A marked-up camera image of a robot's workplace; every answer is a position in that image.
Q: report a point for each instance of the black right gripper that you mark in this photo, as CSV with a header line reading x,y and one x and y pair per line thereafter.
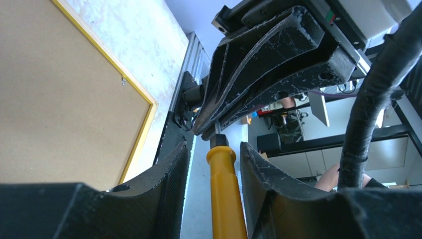
x,y
284,56

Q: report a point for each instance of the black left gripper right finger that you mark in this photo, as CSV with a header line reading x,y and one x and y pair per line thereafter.
x,y
278,206

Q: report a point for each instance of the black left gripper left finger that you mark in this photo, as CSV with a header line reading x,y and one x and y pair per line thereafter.
x,y
148,206

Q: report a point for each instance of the yellow handled screwdriver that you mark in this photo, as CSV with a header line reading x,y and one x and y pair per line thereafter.
x,y
228,220

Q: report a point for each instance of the yellow wooden picture frame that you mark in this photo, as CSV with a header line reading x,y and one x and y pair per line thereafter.
x,y
119,117

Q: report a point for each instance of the aluminium front rail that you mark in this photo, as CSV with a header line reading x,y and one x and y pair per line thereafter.
x,y
196,62

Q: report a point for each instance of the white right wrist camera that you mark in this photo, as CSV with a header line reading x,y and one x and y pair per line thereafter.
x,y
375,16

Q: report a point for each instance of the brown frame backing board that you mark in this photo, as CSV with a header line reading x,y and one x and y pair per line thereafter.
x,y
42,137

